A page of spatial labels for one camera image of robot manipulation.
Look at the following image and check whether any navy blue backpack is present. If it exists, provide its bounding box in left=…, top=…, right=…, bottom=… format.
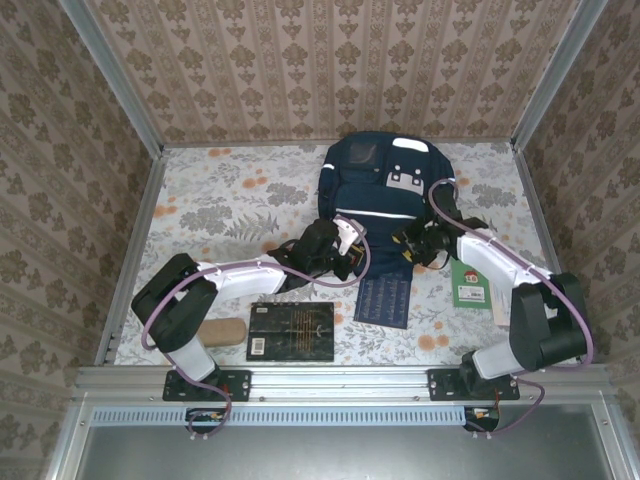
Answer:
left=316, top=131, right=460, bottom=275

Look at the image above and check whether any blue notebook with barcode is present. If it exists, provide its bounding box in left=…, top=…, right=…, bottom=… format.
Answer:
left=352, top=272, right=414, bottom=329

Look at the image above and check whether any green book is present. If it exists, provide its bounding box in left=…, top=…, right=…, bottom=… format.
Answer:
left=449, top=256, right=492, bottom=308

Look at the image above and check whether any black paperback book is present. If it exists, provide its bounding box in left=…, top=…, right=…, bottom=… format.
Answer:
left=245, top=301, right=337, bottom=364

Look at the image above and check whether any brown cork pencil case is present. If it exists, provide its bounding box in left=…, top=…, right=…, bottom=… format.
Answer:
left=199, top=317, right=248, bottom=347

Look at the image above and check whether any floral table cover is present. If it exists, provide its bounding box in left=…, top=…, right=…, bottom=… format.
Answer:
left=113, top=142, right=580, bottom=367

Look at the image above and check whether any grey metal sheet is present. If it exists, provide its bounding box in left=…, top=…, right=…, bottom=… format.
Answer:
left=74, top=424, right=619, bottom=480

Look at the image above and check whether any aluminium side rail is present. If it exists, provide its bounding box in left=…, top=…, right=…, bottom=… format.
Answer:
left=94, top=149, right=169, bottom=366
left=512, top=142, right=592, bottom=364

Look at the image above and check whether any long aluminium base rail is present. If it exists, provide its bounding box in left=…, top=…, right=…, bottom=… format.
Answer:
left=69, top=363, right=621, bottom=407

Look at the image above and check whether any thin aluminium wall rail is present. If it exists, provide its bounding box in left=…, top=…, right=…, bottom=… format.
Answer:
left=162, top=138, right=516, bottom=150

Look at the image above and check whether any slotted grey cable duct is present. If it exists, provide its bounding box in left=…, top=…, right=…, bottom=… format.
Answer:
left=92, top=405, right=501, bottom=427

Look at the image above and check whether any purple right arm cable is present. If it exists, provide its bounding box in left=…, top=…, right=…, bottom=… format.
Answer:
left=428, top=178, right=596, bottom=439

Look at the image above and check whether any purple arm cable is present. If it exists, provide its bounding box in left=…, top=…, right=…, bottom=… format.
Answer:
left=428, top=178, right=596, bottom=439
left=142, top=214, right=374, bottom=437

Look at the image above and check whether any black cable connector bracket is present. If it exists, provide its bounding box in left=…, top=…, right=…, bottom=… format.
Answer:
left=462, top=405, right=501, bottom=432
left=185, top=407, right=227, bottom=435

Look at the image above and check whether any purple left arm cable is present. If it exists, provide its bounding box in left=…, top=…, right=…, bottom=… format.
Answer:
left=142, top=214, right=374, bottom=437

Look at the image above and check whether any aluminium frame post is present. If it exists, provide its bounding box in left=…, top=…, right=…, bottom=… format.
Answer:
left=510, top=0, right=612, bottom=151
left=58, top=0, right=166, bottom=156

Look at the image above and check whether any aluminium lower frame bar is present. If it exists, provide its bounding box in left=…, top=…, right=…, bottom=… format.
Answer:
left=43, top=394, right=94, bottom=480
left=592, top=394, right=639, bottom=480

